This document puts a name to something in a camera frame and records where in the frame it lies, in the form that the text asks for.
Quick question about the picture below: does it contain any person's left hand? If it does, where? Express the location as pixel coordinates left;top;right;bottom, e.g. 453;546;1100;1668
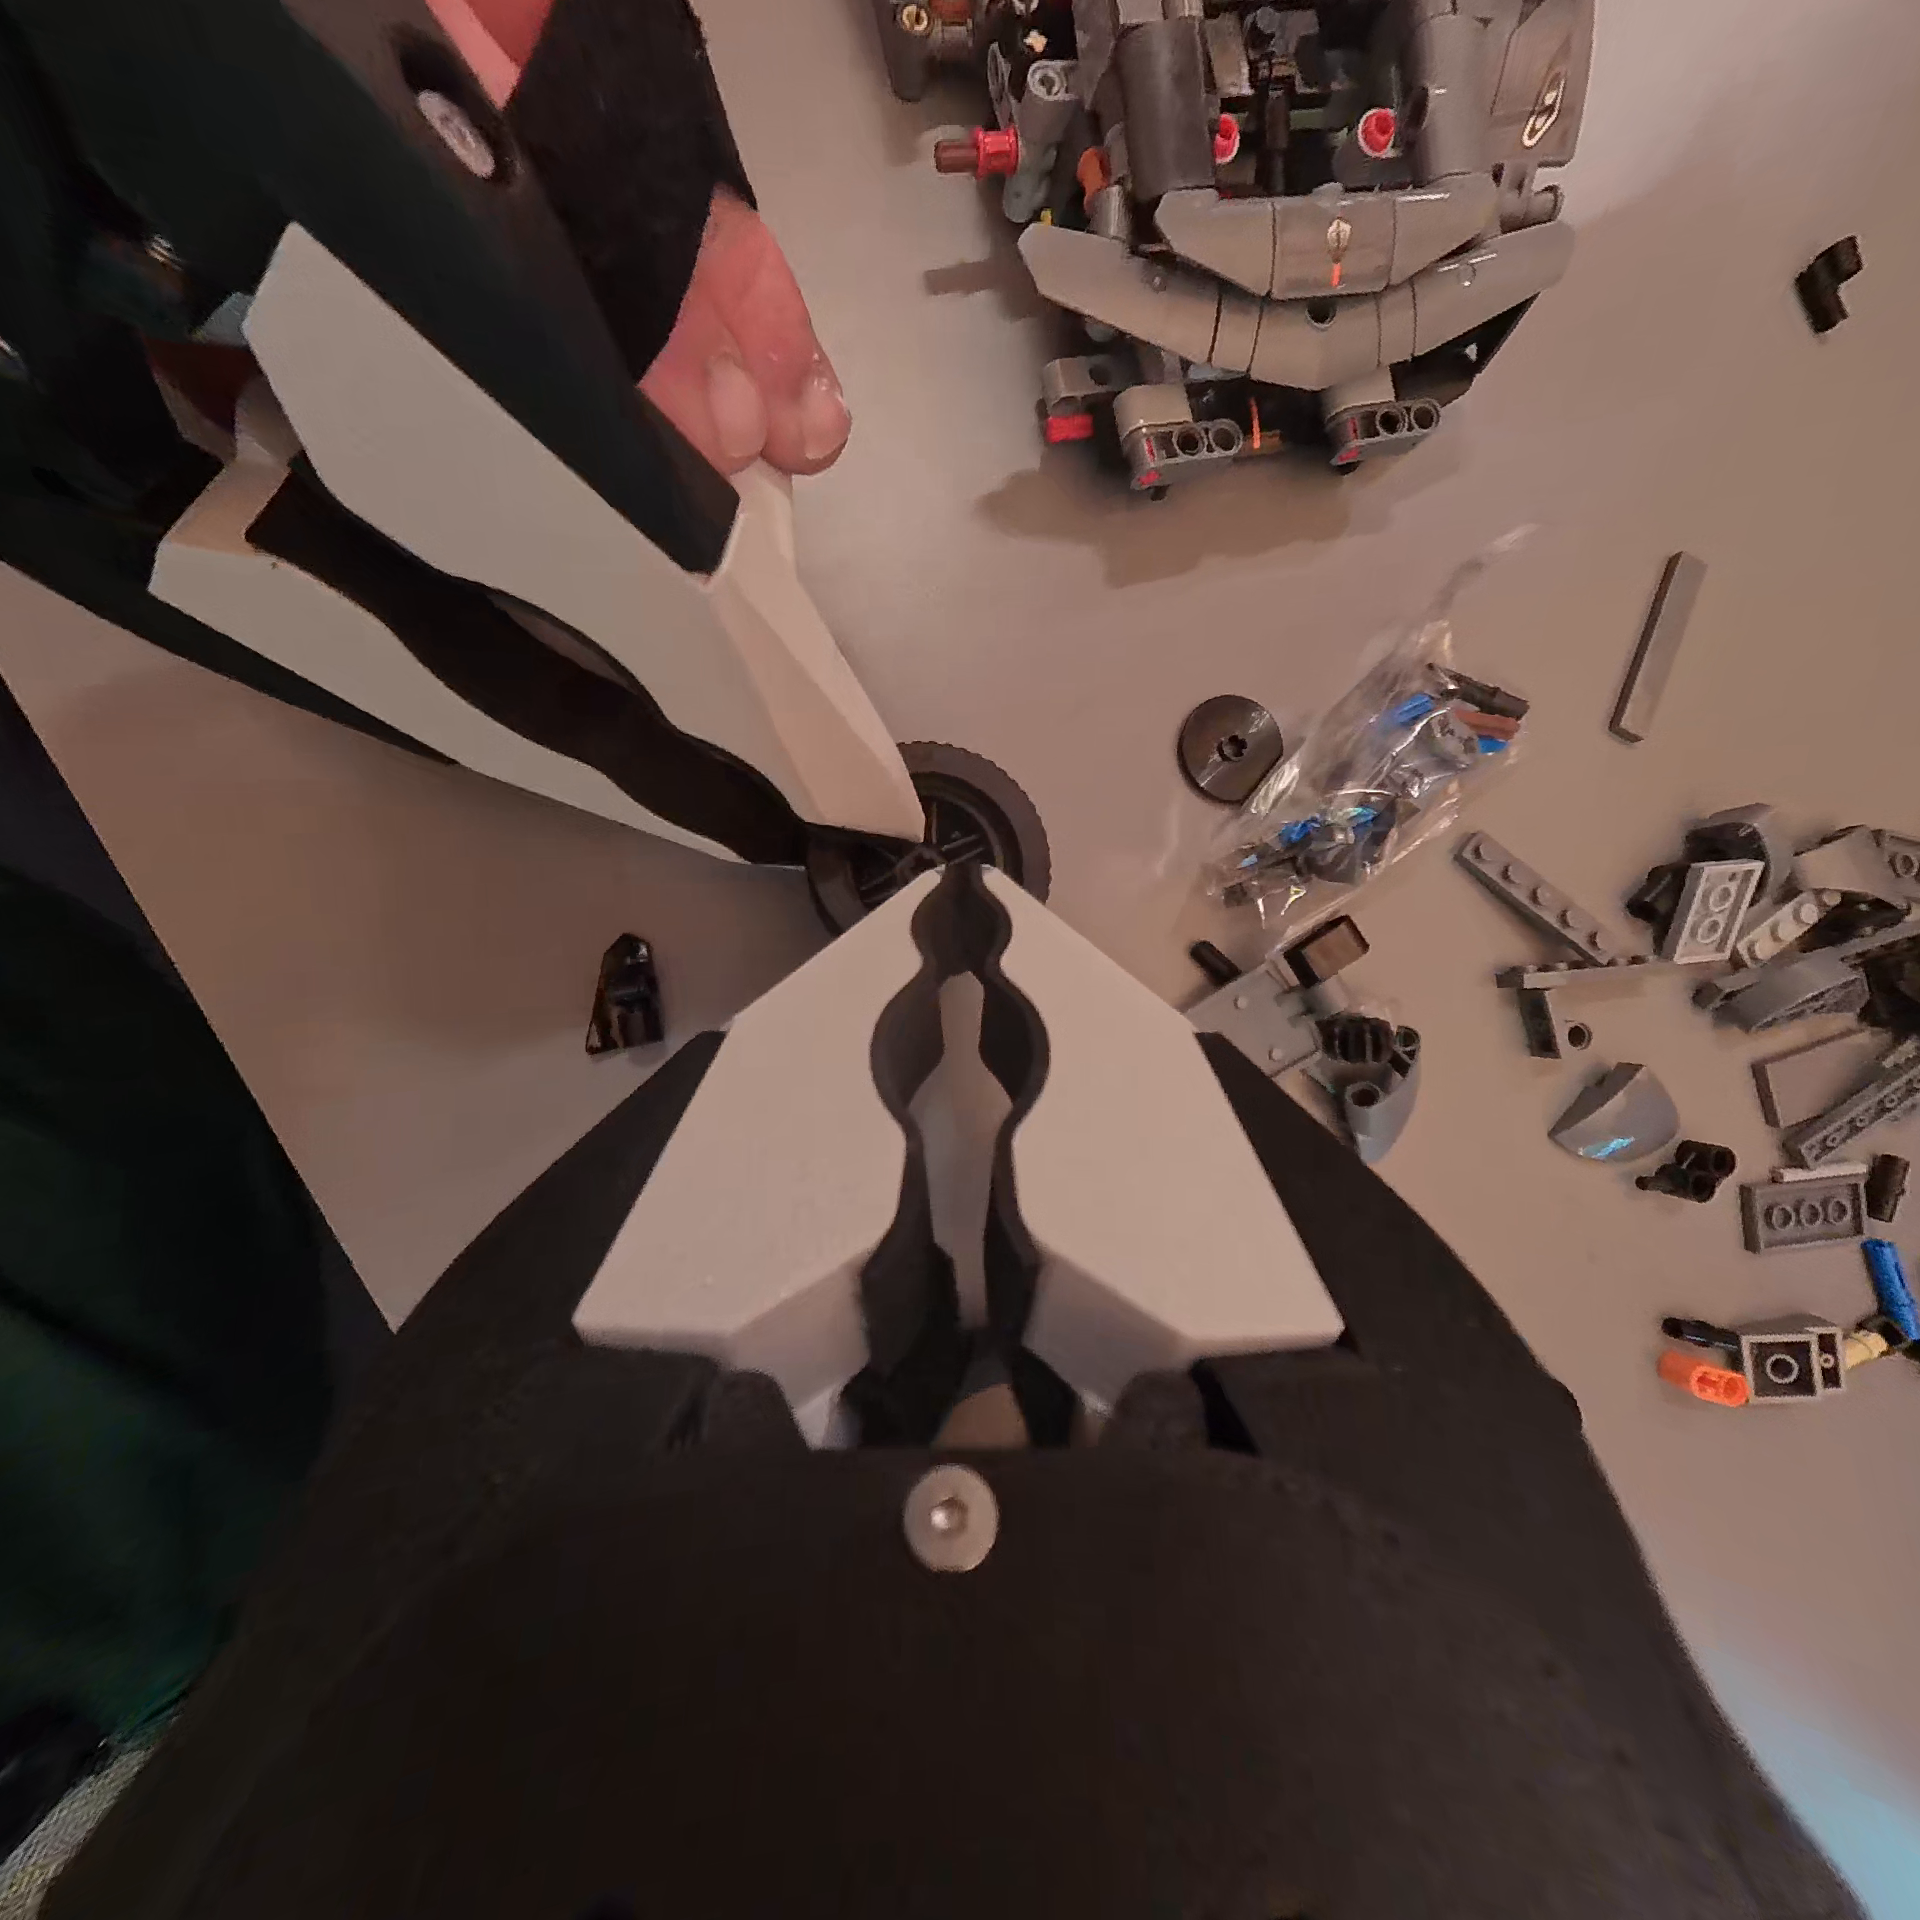
638;197;852;477

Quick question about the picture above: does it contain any black spoked rim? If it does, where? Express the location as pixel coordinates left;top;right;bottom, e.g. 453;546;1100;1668
901;770;1000;889

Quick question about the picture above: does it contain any dark grey square brick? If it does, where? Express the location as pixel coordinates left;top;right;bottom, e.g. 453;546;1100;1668
1736;1317;1853;1408

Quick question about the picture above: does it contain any black curved slope piece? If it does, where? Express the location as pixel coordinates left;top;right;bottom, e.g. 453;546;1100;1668
585;933;665;1056

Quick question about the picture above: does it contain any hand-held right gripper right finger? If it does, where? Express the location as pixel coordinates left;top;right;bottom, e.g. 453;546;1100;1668
972;864;1349;1449

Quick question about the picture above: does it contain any grey wheel arch assembly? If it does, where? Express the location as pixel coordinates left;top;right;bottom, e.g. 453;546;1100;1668
1187;914;1425;1164

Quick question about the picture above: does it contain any grey quarter dome piece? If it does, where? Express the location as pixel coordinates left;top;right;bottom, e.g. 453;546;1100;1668
1549;1061;1682;1164

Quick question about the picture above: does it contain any pile of grey lego pieces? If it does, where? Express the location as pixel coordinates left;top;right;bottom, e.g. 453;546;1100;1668
1452;803;1920;1410

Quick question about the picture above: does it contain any black rubber tyre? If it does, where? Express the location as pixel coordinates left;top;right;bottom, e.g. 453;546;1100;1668
807;740;1055;940

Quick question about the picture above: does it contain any clear bag of small parts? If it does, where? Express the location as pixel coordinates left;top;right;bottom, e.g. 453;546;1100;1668
1210;526;1543;921

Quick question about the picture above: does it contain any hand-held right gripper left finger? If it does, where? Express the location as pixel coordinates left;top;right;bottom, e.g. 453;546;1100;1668
574;864;972;1449

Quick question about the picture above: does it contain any grey lego car model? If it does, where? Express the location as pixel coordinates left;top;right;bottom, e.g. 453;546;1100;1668
885;0;1600;500

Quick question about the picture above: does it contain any dark round disc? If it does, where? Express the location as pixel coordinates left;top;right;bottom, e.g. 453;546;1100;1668
1175;697;1284;806

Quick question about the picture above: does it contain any long grey tile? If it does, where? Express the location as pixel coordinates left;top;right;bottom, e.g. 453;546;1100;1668
1611;553;1709;744

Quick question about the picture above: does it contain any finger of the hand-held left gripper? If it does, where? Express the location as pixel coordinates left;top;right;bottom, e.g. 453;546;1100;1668
245;225;927;842
151;440;820;868

